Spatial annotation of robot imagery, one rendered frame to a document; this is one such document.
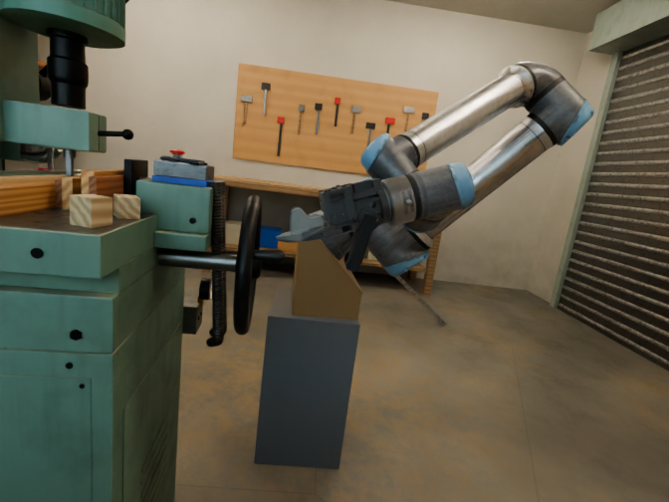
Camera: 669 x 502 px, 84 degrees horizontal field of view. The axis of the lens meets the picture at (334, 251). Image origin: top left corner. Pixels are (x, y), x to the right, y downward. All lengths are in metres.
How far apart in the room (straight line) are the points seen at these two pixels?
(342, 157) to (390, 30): 1.29
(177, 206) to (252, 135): 3.28
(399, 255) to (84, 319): 0.87
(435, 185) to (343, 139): 3.31
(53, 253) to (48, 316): 0.12
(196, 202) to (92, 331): 0.28
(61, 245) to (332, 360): 0.91
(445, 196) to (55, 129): 0.70
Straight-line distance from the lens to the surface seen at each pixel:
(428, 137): 0.92
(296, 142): 3.98
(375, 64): 4.16
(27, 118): 0.86
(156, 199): 0.79
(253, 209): 0.71
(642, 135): 3.92
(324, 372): 1.31
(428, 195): 0.70
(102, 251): 0.58
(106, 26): 0.82
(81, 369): 0.70
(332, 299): 1.24
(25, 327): 0.71
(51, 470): 0.81
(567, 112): 1.23
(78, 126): 0.82
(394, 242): 1.21
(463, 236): 4.36
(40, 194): 0.77
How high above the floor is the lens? 1.02
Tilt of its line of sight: 12 degrees down
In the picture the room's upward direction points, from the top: 7 degrees clockwise
